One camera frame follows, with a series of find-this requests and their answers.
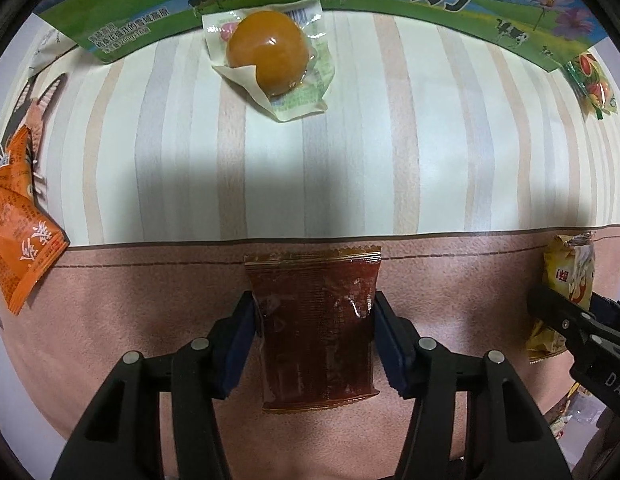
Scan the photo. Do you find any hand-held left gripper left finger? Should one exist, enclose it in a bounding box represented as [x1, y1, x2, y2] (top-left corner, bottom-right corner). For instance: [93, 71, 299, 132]
[50, 290, 263, 480]

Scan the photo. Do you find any small white snack packet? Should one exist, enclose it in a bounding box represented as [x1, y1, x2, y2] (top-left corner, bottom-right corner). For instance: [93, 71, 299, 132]
[27, 12, 80, 78]

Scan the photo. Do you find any orange snack packet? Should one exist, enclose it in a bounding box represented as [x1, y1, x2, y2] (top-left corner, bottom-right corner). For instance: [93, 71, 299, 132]
[0, 125, 71, 317]

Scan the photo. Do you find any printed cardboard box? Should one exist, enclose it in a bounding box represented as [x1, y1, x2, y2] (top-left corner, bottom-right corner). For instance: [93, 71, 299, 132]
[32, 0, 608, 73]

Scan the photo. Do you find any dark red snack packet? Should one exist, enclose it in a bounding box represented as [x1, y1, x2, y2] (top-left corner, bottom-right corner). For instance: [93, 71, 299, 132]
[244, 245, 383, 415]

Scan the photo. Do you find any yellow panda snack packet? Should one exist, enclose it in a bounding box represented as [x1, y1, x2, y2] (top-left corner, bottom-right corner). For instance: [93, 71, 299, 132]
[525, 232, 597, 365]

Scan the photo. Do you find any egg yolk packet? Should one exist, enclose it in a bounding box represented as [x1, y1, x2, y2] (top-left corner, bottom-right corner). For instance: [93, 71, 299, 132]
[202, 0, 338, 123]

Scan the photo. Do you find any yellow and white floor clutter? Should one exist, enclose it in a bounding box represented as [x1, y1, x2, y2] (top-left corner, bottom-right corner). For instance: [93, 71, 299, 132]
[545, 382, 616, 441]

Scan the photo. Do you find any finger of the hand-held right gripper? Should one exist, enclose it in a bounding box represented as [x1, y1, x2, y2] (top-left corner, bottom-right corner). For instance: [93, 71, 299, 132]
[590, 291, 620, 325]
[527, 284, 598, 335]

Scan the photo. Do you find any green fruit candy packet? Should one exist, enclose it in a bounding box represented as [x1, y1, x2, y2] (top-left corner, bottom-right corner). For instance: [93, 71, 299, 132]
[562, 50, 620, 121]

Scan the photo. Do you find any striped pink blanket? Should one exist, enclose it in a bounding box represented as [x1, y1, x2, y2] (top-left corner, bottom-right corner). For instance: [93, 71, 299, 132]
[0, 7, 620, 480]

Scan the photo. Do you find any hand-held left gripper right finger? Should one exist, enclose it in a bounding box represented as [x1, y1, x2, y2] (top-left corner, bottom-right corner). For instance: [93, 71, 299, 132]
[372, 291, 561, 480]

